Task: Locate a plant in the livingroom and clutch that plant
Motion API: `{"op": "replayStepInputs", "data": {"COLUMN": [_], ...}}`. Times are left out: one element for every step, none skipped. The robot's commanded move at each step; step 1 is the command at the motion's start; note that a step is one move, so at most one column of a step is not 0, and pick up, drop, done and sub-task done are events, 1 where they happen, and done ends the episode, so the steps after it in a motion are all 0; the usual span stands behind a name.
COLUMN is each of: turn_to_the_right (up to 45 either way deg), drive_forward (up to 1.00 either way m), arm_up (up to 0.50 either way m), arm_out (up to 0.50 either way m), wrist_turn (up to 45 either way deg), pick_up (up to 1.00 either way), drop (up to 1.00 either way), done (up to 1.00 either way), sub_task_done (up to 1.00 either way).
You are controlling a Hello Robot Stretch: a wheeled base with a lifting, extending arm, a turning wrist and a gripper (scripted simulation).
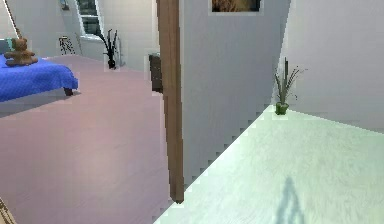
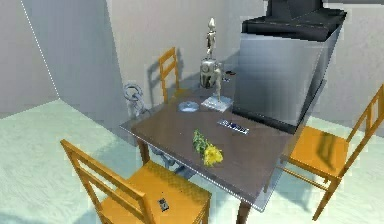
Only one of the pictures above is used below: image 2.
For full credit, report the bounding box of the orange wooden chair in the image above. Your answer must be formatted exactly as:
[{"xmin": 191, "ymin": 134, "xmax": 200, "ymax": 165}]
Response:
[
  {"xmin": 264, "ymin": 84, "xmax": 384, "ymax": 222},
  {"xmin": 158, "ymin": 46, "xmax": 190, "ymax": 104},
  {"xmin": 59, "ymin": 138, "xmax": 212, "ymax": 224}
]

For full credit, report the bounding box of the small dark phone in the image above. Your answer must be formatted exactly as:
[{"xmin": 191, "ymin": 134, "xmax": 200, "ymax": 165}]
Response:
[{"xmin": 157, "ymin": 197, "xmax": 170, "ymax": 213}]

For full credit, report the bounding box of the large grey metal box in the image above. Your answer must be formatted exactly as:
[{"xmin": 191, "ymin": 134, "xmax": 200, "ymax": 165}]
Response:
[{"xmin": 232, "ymin": 0, "xmax": 348, "ymax": 135}]

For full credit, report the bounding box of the yellow flower green plant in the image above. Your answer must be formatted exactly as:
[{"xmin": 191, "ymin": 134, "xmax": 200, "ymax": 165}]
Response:
[{"xmin": 192, "ymin": 128, "xmax": 224, "ymax": 168}]

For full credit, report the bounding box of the dark brown wooden table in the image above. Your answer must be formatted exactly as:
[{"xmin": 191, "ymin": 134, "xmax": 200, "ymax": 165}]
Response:
[{"xmin": 119, "ymin": 69, "xmax": 303, "ymax": 224}]

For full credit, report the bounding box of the grey round dish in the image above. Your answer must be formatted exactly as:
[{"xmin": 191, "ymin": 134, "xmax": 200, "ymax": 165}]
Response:
[{"xmin": 177, "ymin": 101, "xmax": 200, "ymax": 113}]

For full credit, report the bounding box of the grey humanoid statue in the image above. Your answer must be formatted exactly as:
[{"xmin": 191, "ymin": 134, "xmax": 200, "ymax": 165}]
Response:
[{"xmin": 199, "ymin": 17, "xmax": 234, "ymax": 113}]

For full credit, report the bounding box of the dark remote control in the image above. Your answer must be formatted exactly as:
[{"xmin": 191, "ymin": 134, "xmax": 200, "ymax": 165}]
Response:
[{"xmin": 217, "ymin": 118, "xmax": 250, "ymax": 136}]

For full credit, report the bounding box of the grey ring sculpture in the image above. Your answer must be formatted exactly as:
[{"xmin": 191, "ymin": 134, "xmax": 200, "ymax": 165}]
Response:
[{"xmin": 123, "ymin": 83, "xmax": 150, "ymax": 119}]

